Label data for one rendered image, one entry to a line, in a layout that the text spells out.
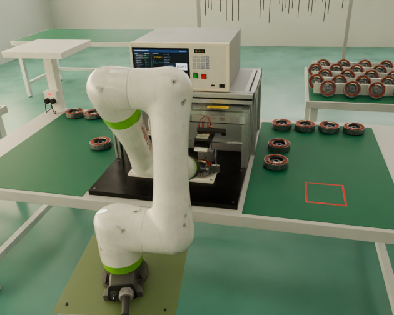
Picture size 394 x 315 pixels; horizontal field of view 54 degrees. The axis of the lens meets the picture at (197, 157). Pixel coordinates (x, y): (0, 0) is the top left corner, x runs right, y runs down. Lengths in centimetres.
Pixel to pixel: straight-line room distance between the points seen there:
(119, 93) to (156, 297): 61
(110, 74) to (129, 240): 46
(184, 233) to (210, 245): 145
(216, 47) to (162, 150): 75
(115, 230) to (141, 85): 41
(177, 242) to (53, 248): 172
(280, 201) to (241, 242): 100
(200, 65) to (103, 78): 74
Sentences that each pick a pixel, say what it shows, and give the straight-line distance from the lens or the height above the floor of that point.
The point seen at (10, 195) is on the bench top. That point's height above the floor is 73.
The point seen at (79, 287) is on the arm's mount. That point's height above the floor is 75.
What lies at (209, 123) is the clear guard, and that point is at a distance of 153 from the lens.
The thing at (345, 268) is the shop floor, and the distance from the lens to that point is 251.
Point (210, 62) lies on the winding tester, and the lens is 170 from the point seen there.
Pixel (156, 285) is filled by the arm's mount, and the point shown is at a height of 75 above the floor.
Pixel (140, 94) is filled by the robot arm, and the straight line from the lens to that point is 101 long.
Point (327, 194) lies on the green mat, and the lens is 170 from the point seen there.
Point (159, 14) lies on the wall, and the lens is 838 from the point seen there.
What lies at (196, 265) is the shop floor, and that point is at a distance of 242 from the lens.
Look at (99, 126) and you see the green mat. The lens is 242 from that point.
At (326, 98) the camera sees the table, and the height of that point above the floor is 75.
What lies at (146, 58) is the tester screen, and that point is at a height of 125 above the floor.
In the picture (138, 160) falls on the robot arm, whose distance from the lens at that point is 134.
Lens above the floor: 165
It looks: 28 degrees down
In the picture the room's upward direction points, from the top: 2 degrees counter-clockwise
